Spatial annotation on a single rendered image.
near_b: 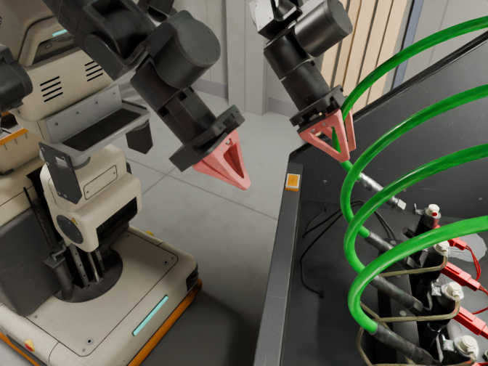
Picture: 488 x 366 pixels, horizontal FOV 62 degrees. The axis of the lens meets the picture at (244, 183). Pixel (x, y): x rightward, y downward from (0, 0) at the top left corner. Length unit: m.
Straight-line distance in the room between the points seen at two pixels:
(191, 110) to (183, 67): 0.07
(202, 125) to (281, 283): 0.37
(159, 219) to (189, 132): 1.79
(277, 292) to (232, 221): 1.50
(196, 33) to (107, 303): 1.29
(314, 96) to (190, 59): 0.22
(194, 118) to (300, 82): 0.18
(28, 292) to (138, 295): 0.37
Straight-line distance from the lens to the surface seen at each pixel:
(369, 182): 0.68
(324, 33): 0.59
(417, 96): 0.97
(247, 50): 3.02
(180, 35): 0.47
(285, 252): 0.82
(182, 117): 0.52
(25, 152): 1.43
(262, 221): 2.24
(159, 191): 2.48
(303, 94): 0.62
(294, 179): 0.97
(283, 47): 0.62
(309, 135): 0.61
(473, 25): 0.59
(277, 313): 0.73
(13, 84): 0.85
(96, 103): 1.09
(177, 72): 0.48
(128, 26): 0.54
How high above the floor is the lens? 1.56
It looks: 39 degrees down
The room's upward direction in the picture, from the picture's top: straight up
